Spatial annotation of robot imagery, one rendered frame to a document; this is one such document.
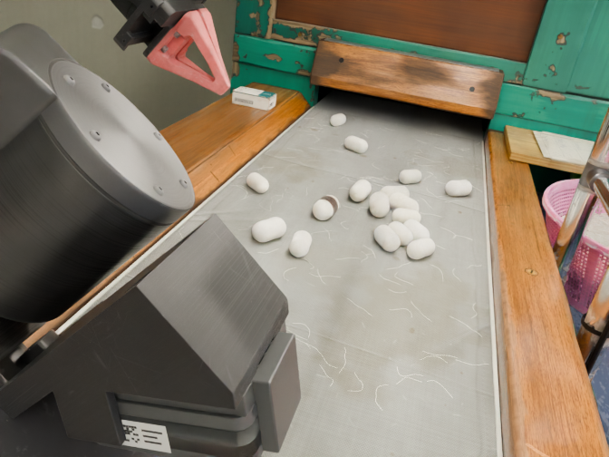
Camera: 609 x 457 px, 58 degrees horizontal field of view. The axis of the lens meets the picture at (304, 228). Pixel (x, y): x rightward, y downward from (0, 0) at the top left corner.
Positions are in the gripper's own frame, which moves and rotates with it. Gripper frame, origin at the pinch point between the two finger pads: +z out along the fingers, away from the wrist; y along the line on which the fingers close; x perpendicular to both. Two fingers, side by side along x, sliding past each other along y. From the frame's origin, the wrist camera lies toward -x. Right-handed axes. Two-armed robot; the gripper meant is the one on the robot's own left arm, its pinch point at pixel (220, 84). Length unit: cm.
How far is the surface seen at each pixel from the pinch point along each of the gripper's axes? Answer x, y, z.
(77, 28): 85, 120, -65
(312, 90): 7.1, 42.1, 5.6
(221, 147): 8.7, 7.1, 4.3
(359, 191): -2.0, 5.2, 18.4
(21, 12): 97, 119, -83
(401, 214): -5.3, 2.0, 22.5
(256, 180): 5.1, 1.6, 9.9
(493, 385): -10.3, -19.8, 30.6
